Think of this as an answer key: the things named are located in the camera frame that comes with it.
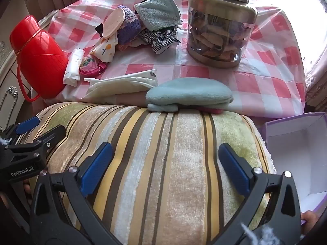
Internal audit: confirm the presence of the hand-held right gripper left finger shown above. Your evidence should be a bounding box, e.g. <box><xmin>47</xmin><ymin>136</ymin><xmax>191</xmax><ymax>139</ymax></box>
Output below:
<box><xmin>29</xmin><ymin>141</ymin><xmax>125</xmax><ymax>245</ymax></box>

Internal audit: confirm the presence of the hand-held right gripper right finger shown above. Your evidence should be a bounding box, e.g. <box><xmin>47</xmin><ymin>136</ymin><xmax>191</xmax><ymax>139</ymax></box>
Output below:
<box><xmin>204</xmin><ymin>143</ymin><xmax>302</xmax><ymax>245</ymax></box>

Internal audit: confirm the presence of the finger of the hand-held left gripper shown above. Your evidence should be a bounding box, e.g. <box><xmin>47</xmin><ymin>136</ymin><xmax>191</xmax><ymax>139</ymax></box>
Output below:
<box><xmin>4</xmin><ymin>125</ymin><xmax>67</xmax><ymax>161</ymax></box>
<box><xmin>0</xmin><ymin>116</ymin><xmax>40</xmax><ymax>146</ymax></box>

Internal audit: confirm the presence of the purple cardboard box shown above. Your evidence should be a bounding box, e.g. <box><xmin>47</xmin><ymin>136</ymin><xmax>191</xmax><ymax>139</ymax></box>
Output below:
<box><xmin>259</xmin><ymin>112</ymin><xmax>327</xmax><ymax>225</ymax></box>

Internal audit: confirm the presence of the pink patterned pouch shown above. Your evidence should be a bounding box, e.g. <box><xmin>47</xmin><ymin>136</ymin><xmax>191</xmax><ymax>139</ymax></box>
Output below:
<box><xmin>79</xmin><ymin>55</ymin><xmax>107</xmax><ymax>76</ymax></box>

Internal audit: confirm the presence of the teal terry towel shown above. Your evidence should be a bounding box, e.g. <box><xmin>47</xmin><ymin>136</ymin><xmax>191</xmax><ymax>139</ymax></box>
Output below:
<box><xmin>134</xmin><ymin>0</ymin><xmax>182</xmax><ymax>32</ymax></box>

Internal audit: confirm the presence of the magenta knitted cloth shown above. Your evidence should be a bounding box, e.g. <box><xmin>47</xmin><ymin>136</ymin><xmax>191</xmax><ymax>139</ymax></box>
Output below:
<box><xmin>197</xmin><ymin>106</ymin><xmax>224</xmax><ymax>115</ymax></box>

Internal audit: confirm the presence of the red thermos jug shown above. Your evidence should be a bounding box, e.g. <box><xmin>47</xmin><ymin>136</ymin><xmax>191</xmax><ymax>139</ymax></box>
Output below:
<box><xmin>10</xmin><ymin>15</ymin><xmax>69</xmax><ymax>102</ymax></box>

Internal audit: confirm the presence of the light blue folded fleece towel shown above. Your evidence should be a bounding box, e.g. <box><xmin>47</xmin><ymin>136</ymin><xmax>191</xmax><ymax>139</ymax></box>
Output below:
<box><xmin>146</xmin><ymin>77</ymin><xmax>234</xmax><ymax>113</ymax></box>

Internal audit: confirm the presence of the white floral cloth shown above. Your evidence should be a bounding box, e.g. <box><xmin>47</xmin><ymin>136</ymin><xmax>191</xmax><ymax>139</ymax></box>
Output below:
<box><xmin>90</xmin><ymin>34</ymin><xmax>118</xmax><ymax>63</ymax></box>

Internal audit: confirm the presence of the red white checked tablecloth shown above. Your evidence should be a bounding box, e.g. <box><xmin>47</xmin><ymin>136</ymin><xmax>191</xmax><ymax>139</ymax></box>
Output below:
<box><xmin>47</xmin><ymin>0</ymin><xmax>307</xmax><ymax>123</ymax></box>

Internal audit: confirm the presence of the mauve patterned curtain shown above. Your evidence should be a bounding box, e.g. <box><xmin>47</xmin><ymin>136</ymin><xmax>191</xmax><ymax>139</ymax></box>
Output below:
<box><xmin>304</xmin><ymin>56</ymin><xmax>327</xmax><ymax>108</ymax></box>

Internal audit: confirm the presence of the round pink disc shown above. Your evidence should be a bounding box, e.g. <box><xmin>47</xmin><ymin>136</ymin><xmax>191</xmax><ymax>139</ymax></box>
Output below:
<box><xmin>102</xmin><ymin>8</ymin><xmax>125</xmax><ymax>38</ymax></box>

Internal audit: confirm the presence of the purple knitted sock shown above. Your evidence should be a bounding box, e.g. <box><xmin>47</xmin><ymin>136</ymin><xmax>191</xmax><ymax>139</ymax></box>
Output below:
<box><xmin>116</xmin><ymin>5</ymin><xmax>142</xmax><ymax>45</ymax></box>

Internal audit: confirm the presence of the glass jar with metal lid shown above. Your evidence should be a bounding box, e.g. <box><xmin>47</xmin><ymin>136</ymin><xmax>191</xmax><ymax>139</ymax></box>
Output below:
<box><xmin>186</xmin><ymin>0</ymin><xmax>258</xmax><ymax>69</ymax></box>

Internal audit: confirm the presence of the black white houndstooth cloth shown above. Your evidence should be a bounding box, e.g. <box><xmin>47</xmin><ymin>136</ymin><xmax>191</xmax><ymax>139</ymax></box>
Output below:
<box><xmin>139</xmin><ymin>26</ymin><xmax>179</xmax><ymax>55</ymax></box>

